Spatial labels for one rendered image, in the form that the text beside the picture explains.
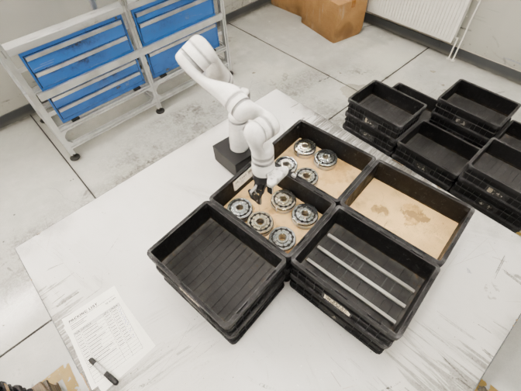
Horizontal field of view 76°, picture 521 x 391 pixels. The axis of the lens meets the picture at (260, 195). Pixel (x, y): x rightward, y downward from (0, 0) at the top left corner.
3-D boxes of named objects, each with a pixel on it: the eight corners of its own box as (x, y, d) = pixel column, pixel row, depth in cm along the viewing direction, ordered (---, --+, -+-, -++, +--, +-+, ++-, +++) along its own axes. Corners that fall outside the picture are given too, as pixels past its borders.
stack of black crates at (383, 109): (336, 147, 251) (346, 98, 215) (360, 129, 262) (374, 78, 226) (381, 177, 232) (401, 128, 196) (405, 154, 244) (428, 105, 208)
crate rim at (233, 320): (146, 255, 117) (144, 252, 115) (208, 202, 130) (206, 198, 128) (227, 332, 101) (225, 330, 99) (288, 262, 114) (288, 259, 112)
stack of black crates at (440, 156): (382, 176, 232) (396, 141, 205) (406, 154, 244) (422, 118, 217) (434, 210, 214) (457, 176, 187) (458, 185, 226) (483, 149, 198)
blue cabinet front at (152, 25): (153, 77, 284) (129, 9, 239) (219, 45, 311) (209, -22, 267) (154, 79, 282) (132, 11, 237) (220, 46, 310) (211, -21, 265)
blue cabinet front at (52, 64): (63, 122, 253) (17, 53, 208) (144, 82, 280) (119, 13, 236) (64, 124, 251) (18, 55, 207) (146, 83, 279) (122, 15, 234)
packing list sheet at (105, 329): (56, 323, 124) (56, 323, 124) (112, 282, 133) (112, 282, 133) (96, 398, 109) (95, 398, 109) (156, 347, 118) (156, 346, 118)
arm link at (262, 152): (257, 173, 100) (278, 158, 103) (254, 135, 88) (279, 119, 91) (243, 160, 103) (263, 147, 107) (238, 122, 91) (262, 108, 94)
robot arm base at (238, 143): (226, 143, 165) (224, 116, 151) (242, 137, 168) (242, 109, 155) (236, 155, 160) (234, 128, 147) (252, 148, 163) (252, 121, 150)
